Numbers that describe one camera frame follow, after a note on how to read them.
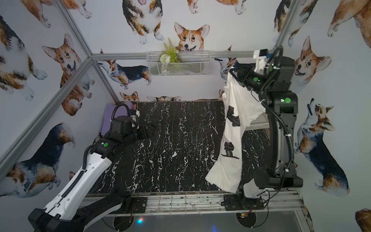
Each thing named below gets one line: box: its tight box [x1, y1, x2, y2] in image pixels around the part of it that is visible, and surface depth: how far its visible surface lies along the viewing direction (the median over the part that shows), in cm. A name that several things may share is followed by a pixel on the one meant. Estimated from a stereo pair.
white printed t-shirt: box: [205, 70, 266, 194], surface depth 76 cm
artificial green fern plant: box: [159, 37, 181, 64], surface depth 84 cm
